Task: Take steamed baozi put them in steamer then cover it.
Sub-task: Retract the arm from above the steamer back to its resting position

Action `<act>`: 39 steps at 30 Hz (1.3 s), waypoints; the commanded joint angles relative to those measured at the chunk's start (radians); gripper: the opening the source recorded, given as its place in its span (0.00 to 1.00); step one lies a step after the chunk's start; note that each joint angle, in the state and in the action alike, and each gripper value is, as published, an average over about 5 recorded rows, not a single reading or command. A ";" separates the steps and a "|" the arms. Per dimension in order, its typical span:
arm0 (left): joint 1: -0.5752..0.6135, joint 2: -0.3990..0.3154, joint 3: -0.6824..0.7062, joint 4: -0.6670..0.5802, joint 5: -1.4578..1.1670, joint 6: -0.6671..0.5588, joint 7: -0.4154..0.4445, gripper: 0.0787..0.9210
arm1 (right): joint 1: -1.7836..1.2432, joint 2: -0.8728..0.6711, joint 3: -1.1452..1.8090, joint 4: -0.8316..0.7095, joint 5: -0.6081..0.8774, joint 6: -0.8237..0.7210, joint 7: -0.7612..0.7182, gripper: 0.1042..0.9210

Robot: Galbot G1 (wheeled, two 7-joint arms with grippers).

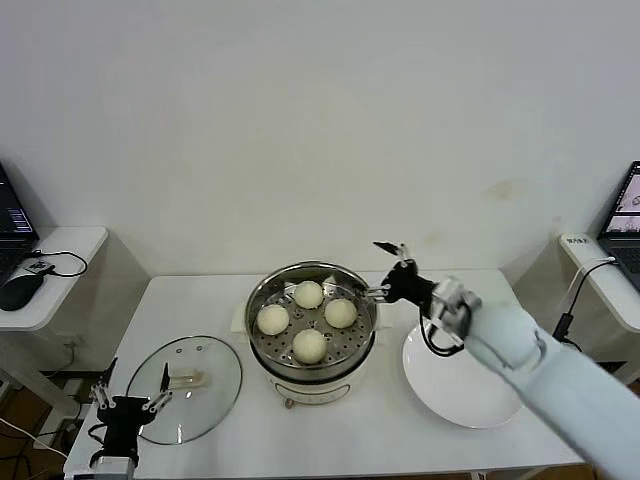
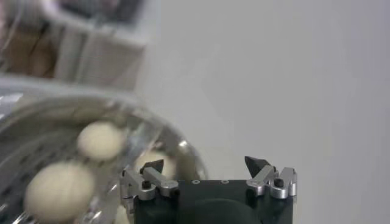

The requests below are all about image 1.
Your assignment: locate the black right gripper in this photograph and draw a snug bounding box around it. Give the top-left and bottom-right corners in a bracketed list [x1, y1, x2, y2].
[367, 241, 440, 307]

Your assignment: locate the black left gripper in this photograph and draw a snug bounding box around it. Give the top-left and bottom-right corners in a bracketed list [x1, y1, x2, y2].
[89, 355, 175, 456]

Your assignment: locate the white steamed baozi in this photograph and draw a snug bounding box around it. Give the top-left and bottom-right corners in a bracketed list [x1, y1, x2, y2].
[324, 298, 359, 330]
[293, 280, 325, 310]
[256, 304, 291, 336]
[292, 328, 329, 365]

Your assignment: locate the glass lid with cream handle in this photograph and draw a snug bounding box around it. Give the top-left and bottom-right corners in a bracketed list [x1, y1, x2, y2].
[124, 334, 244, 446]

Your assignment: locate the stainless steel steamer basket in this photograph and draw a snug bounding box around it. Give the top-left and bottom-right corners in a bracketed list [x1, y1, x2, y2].
[244, 260, 379, 382]

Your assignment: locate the white round plate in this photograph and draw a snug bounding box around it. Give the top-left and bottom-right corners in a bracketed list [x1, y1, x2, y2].
[402, 319, 529, 429]

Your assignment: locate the cream electric cooker pot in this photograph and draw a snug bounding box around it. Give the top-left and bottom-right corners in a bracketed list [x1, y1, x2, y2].
[230, 298, 396, 410]

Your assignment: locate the black computer mouse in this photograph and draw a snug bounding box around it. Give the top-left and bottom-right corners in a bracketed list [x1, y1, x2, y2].
[0, 273, 46, 312]

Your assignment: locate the small black QR-code device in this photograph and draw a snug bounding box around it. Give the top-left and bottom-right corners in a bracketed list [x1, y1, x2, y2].
[22, 257, 56, 279]

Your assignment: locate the white side desk with mouse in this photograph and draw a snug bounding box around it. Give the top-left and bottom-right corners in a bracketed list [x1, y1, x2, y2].
[0, 225, 110, 431]

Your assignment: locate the black laptop with dark screen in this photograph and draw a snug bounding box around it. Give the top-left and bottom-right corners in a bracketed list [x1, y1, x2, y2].
[0, 160, 41, 286]

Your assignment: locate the white side desk with label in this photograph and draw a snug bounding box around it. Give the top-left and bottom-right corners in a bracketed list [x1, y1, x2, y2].
[557, 232, 640, 351]

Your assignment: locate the grey laptop with bright screen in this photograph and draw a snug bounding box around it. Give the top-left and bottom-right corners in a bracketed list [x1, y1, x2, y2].
[596, 160, 640, 289]

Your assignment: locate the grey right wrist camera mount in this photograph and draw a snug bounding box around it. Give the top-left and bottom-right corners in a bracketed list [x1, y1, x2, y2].
[430, 275, 484, 344]

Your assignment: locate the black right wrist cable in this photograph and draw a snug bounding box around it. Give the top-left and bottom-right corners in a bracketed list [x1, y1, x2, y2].
[418, 307, 469, 357]

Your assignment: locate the white floor cable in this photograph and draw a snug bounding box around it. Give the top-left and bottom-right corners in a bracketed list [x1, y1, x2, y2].
[0, 417, 69, 459]

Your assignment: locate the thin black looped cable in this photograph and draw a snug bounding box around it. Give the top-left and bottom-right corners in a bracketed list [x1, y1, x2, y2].
[24, 248, 89, 279]

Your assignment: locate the black cable with adapter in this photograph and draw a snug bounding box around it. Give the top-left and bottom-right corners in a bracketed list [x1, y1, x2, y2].
[551, 260, 616, 351]

